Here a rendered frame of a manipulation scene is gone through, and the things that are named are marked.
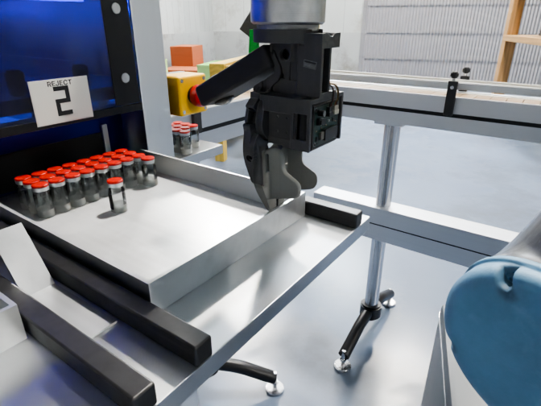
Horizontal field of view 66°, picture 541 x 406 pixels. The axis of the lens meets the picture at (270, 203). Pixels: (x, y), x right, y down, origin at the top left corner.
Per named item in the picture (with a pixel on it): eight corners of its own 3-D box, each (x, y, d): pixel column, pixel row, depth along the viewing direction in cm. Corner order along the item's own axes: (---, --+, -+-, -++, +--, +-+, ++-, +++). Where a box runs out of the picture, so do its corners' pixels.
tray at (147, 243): (-14, 218, 56) (-21, 195, 54) (143, 167, 75) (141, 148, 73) (153, 316, 37) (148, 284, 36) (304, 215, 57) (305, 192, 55)
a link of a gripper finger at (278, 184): (293, 234, 47) (295, 155, 43) (251, 220, 50) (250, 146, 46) (307, 223, 49) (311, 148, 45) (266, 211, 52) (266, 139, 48)
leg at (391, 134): (353, 318, 159) (373, 119, 128) (363, 306, 166) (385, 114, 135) (376, 327, 154) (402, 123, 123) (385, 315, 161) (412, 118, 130)
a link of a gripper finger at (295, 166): (307, 223, 49) (311, 148, 45) (266, 211, 52) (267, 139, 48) (320, 214, 51) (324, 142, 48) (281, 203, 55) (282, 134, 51)
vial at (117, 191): (108, 211, 57) (102, 182, 56) (121, 205, 59) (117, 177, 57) (117, 215, 56) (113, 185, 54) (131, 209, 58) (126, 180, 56)
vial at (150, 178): (141, 185, 66) (137, 157, 64) (151, 181, 68) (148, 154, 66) (150, 188, 65) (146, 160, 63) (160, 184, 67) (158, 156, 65)
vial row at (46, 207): (35, 216, 56) (26, 184, 54) (143, 178, 69) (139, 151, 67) (43, 220, 55) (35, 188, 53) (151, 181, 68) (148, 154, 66)
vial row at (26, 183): (26, 212, 57) (18, 180, 55) (134, 176, 70) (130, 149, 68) (35, 216, 56) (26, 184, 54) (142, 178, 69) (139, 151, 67)
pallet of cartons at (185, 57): (188, 87, 750) (185, 43, 720) (238, 89, 723) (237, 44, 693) (148, 99, 639) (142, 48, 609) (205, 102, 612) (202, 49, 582)
